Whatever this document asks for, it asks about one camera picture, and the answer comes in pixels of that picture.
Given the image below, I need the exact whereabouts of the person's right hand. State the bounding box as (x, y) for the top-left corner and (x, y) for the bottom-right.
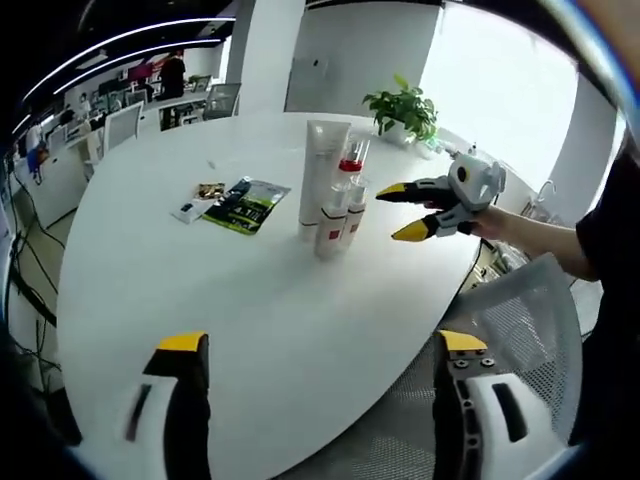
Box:
(462, 204), (514, 250)

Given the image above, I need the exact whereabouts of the potted green plant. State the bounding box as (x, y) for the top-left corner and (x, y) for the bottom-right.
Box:
(362, 73), (441, 147)

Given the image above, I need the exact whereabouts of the black floor cable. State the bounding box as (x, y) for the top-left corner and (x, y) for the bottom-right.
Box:
(8, 234), (59, 326)

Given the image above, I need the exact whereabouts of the gold snack packet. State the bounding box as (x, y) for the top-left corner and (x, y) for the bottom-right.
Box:
(196, 182), (227, 202)

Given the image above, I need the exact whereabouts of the small skincare bottle red label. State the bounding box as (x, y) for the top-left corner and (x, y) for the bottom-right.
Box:
(346, 175), (370, 242)
(313, 182), (350, 262)

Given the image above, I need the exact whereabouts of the white office desk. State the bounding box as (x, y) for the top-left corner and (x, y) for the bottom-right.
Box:
(12, 127), (109, 229)

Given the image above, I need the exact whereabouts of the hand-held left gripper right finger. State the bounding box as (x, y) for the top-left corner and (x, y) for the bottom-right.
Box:
(432, 329), (559, 480)

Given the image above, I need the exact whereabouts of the white mesh office chair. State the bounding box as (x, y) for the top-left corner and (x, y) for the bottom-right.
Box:
(101, 103), (145, 154)

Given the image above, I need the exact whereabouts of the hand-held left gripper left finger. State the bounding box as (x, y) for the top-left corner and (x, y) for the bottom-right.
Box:
(112, 329), (212, 480)

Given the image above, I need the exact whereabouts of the green black snack packet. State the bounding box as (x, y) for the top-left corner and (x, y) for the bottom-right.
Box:
(201, 176), (292, 236)

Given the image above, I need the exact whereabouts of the grey mesh office chair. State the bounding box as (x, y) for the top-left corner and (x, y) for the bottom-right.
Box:
(439, 251), (585, 449)

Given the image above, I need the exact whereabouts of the white skincare tube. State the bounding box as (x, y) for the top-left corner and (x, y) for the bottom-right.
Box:
(298, 119), (351, 242)

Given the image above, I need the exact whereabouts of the blue white small packet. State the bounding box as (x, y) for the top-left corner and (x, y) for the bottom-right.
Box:
(169, 197), (212, 225)

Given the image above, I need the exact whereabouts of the white pump bottle red collar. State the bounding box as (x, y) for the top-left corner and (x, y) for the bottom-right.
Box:
(332, 138), (372, 201)

